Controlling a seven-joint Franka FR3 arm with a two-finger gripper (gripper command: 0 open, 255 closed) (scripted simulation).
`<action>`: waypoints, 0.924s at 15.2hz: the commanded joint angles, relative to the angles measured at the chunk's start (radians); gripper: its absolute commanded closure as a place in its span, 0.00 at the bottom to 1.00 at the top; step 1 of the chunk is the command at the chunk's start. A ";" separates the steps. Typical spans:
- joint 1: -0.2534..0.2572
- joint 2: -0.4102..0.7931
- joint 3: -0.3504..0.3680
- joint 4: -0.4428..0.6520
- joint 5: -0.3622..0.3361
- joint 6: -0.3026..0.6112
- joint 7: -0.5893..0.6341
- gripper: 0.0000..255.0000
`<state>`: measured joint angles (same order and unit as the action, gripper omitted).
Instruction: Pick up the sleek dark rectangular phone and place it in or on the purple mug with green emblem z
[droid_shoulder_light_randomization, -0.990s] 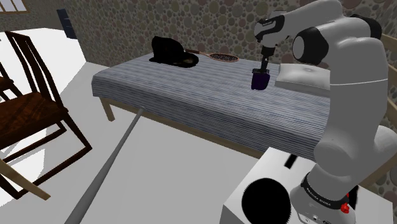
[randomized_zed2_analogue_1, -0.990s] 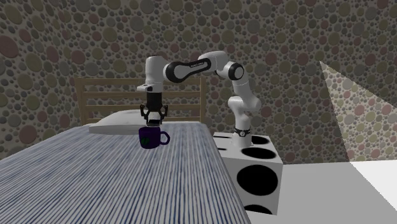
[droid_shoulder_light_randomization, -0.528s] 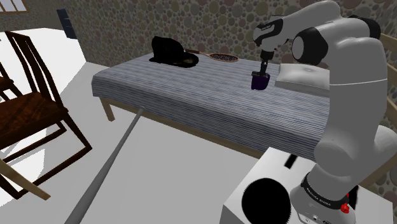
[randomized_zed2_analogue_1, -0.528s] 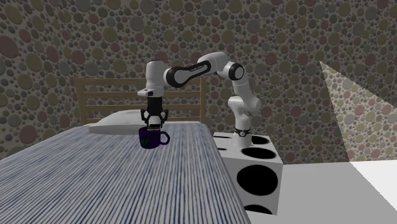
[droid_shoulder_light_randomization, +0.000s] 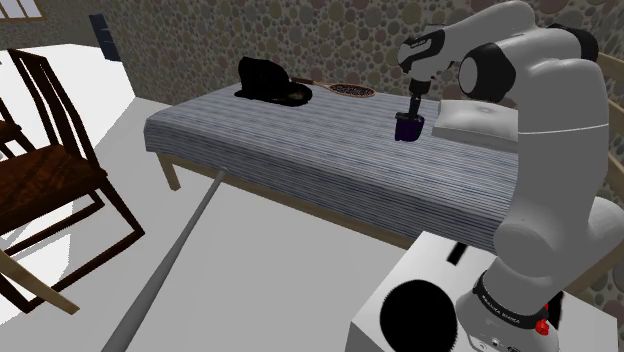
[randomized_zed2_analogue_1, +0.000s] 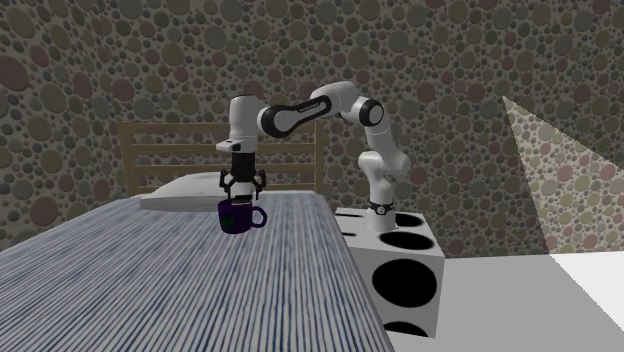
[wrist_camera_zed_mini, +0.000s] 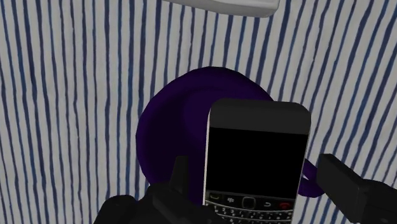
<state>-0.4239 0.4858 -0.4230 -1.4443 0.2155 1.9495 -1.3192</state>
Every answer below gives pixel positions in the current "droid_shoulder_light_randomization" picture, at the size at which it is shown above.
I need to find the dark purple cup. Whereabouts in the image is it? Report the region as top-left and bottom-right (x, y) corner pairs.
(394, 115), (426, 143)

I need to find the white pillow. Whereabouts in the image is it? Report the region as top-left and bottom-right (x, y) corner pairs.
(431, 99), (521, 155)

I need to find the black hat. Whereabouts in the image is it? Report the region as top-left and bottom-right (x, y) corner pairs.
(233, 55), (314, 108)

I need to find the dark blue wall panel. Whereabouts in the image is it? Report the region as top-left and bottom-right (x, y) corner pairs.
(88, 12), (123, 64)

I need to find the light wooden beam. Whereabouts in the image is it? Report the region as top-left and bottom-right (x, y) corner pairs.
(0, 247), (81, 316)

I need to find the dark wooden chair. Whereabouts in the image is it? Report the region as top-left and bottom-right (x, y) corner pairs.
(0, 48), (147, 315)
(0, 97), (36, 160)

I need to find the brown tennis racket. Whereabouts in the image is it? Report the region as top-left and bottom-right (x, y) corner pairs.
(290, 76), (378, 99)

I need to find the grey baseball bat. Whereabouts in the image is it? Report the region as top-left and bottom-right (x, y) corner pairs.
(99, 166), (231, 352)

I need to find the window with wooden frame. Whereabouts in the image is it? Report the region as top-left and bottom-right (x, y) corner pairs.
(0, 0), (48, 24)

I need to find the bed with striped grey cover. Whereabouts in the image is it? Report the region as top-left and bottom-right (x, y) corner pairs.
(143, 50), (624, 297)

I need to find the white robot stand black spot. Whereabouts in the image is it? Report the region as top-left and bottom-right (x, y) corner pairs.
(344, 230), (620, 352)

